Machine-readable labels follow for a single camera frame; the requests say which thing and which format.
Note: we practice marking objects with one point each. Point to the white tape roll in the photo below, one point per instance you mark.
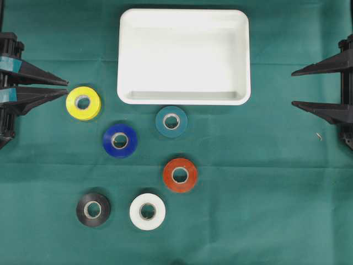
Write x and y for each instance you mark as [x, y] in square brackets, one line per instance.
[136, 215]

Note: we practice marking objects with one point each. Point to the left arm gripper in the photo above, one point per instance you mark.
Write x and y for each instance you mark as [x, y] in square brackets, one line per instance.
[21, 100]

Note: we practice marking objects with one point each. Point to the white plastic tray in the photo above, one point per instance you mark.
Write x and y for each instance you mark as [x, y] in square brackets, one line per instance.
[184, 57]

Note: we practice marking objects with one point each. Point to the yellow tape roll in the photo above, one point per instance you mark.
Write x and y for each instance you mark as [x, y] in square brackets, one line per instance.
[83, 103]

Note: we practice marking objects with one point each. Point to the blue tape roll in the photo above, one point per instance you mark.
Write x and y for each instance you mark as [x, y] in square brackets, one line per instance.
[120, 141]

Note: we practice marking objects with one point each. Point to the black tape roll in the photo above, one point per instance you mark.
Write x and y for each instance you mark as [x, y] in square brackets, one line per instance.
[82, 212]

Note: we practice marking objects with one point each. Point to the red tape roll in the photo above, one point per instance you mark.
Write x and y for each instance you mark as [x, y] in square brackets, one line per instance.
[188, 167]

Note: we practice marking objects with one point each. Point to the teal tape roll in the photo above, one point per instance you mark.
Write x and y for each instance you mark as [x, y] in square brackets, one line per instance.
[171, 121]

